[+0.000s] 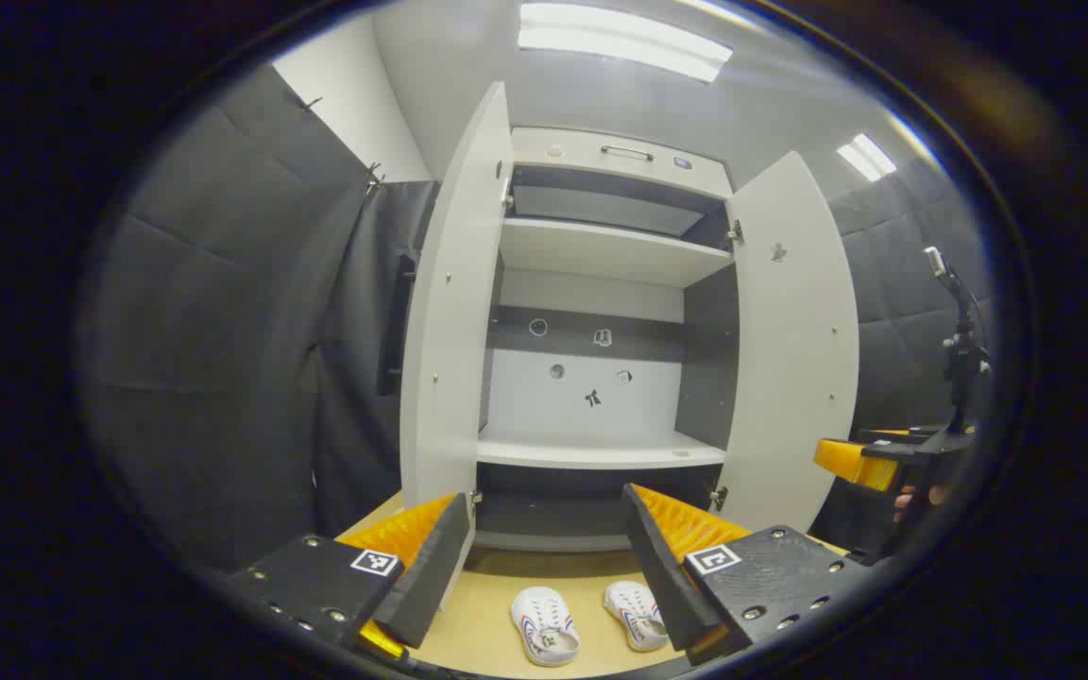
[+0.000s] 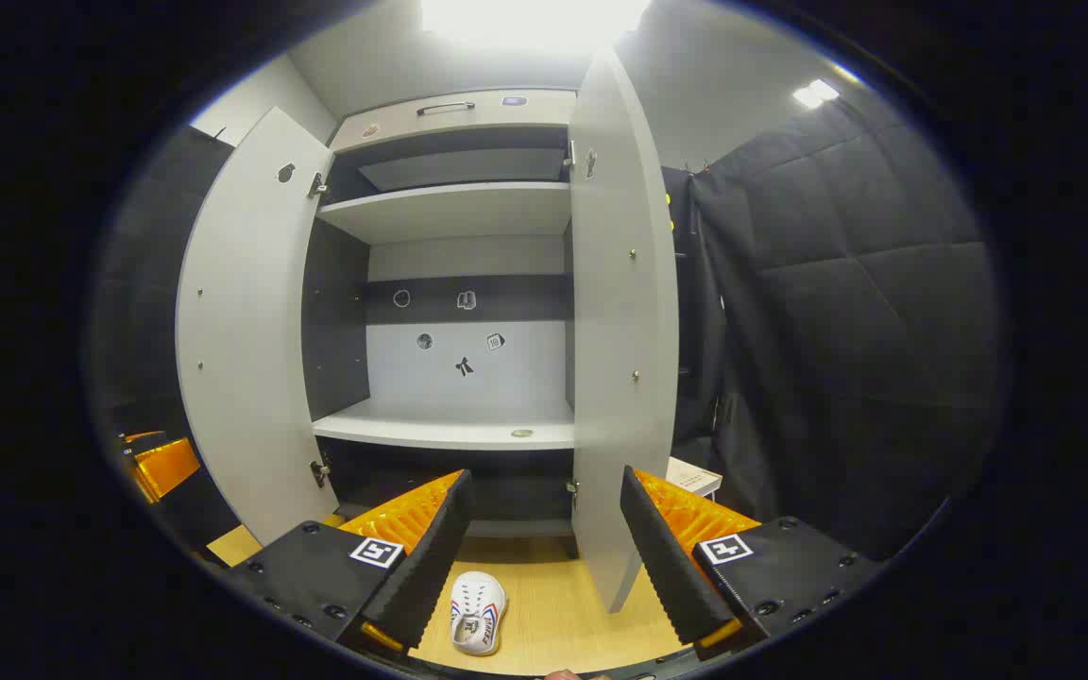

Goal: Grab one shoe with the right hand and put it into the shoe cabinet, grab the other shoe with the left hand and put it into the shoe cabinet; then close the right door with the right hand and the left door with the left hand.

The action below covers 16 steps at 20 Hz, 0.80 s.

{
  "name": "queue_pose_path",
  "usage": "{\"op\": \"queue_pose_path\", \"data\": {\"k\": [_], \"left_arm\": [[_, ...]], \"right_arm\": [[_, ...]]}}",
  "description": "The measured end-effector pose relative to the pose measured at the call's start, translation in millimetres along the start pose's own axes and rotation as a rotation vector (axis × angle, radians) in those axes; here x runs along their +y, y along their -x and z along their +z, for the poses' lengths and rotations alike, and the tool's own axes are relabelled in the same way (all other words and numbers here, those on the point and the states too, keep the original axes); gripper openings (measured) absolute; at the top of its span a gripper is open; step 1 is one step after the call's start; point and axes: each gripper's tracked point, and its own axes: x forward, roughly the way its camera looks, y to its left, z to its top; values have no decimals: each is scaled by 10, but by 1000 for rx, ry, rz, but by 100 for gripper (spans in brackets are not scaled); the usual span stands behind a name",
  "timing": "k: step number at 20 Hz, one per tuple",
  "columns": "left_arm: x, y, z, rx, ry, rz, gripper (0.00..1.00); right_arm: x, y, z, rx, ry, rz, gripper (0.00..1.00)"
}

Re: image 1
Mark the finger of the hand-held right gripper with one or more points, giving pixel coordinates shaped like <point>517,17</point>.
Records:
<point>851,463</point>
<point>893,434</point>

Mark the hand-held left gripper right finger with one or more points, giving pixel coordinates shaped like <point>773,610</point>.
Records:
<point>662,576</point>

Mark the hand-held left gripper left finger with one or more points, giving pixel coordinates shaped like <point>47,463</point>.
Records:
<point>431,576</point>

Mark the white canvas shoe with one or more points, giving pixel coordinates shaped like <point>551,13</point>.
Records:
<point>637,609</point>
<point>544,619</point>

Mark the white shoe cabinet door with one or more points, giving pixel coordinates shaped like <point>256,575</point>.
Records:
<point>454,331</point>
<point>790,378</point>

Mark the white shoe cabinet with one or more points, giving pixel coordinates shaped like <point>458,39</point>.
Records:
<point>601,250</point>

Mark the black tripod stand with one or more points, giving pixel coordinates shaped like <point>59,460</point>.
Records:
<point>964,354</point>

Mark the black backdrop cloth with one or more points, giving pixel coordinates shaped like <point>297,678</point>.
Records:
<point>893,312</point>
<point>223,331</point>

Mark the small ceiling light panel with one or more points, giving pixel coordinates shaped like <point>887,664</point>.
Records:
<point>867,157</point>

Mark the large ceiling light panel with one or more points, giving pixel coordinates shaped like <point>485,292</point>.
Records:
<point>620,38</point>

